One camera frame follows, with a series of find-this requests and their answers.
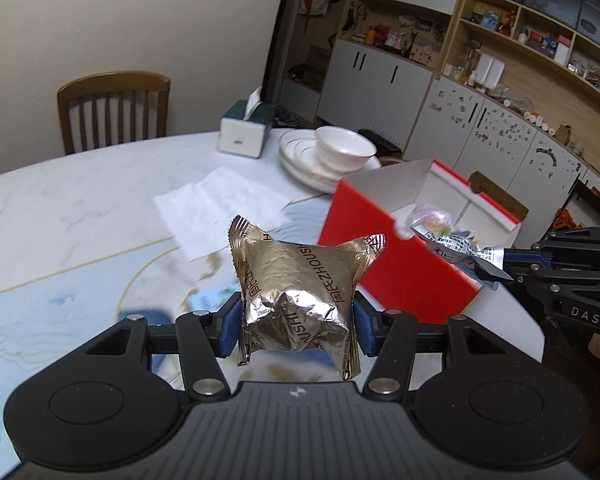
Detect red cardboard box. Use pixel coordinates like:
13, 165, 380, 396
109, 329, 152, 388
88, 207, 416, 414
317, 158, 528, 326

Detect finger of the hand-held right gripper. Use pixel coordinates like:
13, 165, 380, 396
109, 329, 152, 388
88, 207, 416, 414
475, 260, 552, 291
499, 247, 552, 267

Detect wooden chair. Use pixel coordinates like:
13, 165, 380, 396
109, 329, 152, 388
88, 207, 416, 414
56, 71, 171, 156

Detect grey cabinet with black handles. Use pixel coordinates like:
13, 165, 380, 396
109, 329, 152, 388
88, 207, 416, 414
316, 39, 434, 155

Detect gold foil snack packet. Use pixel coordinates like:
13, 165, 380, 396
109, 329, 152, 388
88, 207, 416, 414
227, 214, 388, 381

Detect white blue marble desktop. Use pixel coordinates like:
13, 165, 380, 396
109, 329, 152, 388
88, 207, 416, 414
0, 127, 547, 480

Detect stack of white plates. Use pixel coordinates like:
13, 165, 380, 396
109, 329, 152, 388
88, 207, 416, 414
278, 129, 382, 195

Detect silver printed snack packet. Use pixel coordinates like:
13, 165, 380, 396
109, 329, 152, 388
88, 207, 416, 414
411, 225, 507, 273

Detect white paper napkins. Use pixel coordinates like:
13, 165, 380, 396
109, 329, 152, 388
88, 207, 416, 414
153, 167, 293, 262

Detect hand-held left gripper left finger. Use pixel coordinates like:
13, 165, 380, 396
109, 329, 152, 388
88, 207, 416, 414
79, 293, 245, 403

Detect white sticker-covered cabinet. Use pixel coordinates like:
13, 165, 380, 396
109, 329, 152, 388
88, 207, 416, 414
404, 76, 600, 241

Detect small light blue carton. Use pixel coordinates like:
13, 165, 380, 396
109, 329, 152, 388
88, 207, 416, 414
187, 286, 242, 312

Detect white bowl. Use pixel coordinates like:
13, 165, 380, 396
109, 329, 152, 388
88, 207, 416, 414
315, 126, 378, 175

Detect white green tissue box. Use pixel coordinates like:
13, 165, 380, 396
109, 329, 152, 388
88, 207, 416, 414
217, 86, 273, 160

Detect wooden wall shelf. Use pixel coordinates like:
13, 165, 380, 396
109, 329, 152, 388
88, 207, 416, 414
439, 0, 600, 128

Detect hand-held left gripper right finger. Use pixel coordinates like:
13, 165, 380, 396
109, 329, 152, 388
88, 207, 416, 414
352, 292, 519, 402

